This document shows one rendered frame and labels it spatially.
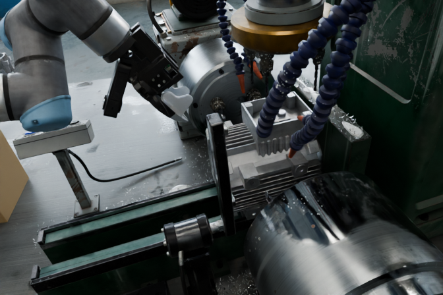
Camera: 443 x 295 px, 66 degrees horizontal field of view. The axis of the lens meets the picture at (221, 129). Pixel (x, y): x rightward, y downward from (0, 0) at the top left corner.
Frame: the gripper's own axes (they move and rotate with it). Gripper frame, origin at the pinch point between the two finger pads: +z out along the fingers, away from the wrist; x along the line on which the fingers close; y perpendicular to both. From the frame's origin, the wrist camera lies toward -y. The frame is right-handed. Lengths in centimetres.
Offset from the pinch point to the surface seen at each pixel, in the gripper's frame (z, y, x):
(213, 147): -5.2, 5.8, -20.8
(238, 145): 7.9, 6.5, -8.6
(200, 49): 3.9, 10.8, 28.9
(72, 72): 58, -127, 313
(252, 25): -10.6, 21.7, -8.9
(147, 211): 12.9, -21.0, -1.9
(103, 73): 75, -98, 293
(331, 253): 3.8, 11.1, -39.1
